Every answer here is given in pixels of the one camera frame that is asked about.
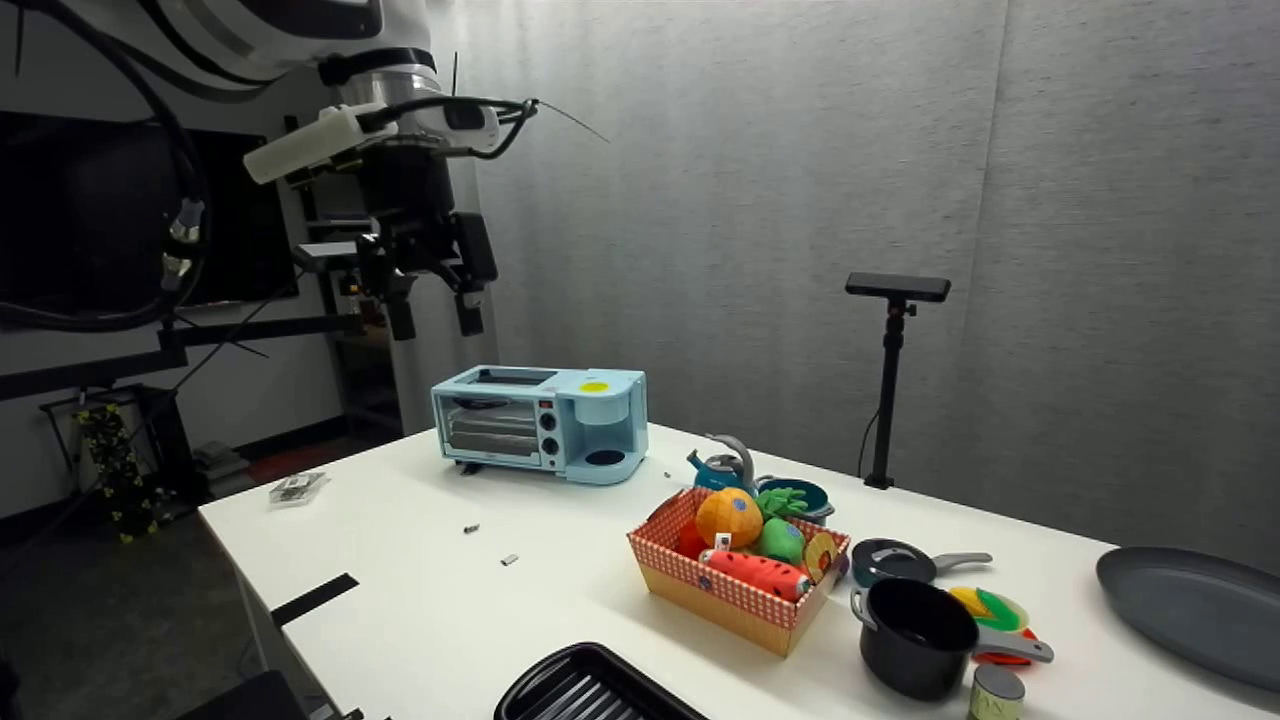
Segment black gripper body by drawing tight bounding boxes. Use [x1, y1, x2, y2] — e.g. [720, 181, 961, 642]
[348, 137, 503, 298]

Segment orange pineapple toy green leaves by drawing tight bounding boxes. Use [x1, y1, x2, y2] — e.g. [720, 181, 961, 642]
[692, 479, 821, 551]

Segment light blue toy toaster oven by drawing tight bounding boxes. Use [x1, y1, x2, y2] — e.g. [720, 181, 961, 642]
[428, 360, 652, 490]

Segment teal toy kettle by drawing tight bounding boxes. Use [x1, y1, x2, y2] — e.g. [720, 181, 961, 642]
[682, 432, 758, 496]

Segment red checkered cardboard box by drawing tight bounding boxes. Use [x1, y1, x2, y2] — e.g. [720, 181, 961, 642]
[625, 485, 857, 659]

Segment red watermelon slice toy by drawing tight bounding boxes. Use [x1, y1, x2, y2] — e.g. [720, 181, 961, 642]
[696, 541, 817, 603]

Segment green round toy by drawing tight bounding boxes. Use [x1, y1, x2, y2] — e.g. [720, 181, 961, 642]
[754, 516, 810, 569]

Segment teal toy cup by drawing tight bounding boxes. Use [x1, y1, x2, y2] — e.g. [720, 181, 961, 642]
[752, 477, 839, 527]

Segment tan donut toy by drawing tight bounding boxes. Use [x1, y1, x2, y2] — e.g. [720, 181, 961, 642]
[801, 527, 843, 587]

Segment black pot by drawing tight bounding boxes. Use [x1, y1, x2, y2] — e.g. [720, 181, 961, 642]
[852, 575, 984, 705]

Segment green yellow red toy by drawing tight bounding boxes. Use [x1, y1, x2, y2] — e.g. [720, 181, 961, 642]
[948, 583, 1056, 671]

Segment black tape strip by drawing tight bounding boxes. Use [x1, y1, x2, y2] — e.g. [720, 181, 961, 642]
[266, 573, 364, 633]

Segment black monitor screen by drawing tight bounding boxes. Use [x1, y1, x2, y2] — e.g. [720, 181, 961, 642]
[0, 107, 301, 322]

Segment potted green plant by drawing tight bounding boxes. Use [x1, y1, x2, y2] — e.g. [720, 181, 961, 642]
[72, 397, 180, 546]

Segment black baking tray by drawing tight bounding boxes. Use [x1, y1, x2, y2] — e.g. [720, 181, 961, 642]
[492, 642, 710, 720]

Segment small metal can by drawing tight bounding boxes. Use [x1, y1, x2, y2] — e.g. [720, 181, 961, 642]
[962, 664, 1029, 720]

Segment dark grey plate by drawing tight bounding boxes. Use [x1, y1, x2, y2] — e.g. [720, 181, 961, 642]
[1090, 546, 1280, 696]

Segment black horizontal rail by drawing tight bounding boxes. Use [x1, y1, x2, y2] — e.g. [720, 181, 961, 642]
[0, 312, 364, 406]

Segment black camera on tripod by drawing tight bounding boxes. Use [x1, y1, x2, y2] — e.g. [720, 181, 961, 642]
[839, 267, 957, 492]

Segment small dark pan grey handle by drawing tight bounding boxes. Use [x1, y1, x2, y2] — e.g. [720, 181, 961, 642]
[849, 537, 994, 596]

